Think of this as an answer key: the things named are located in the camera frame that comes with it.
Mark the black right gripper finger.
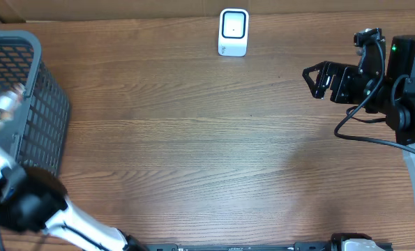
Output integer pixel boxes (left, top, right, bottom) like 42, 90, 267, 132
310, 61, 340, 79
302, 68, 328, 99

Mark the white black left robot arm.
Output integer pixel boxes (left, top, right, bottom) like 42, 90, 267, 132
0, 147, 145, 250

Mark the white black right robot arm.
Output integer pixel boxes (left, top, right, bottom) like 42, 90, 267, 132
302, 29, 415, 203

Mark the white barcode scanner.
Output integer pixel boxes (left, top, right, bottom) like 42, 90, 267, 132
218, 8, 250, 57

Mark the grey plastic mesh basket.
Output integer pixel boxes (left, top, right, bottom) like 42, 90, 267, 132
0, 31, 71, 176

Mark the beige clear pastry bag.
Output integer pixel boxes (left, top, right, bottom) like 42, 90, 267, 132
0, 83, 25, 129

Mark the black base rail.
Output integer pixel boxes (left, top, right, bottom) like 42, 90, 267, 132
146, 232, 393, 251

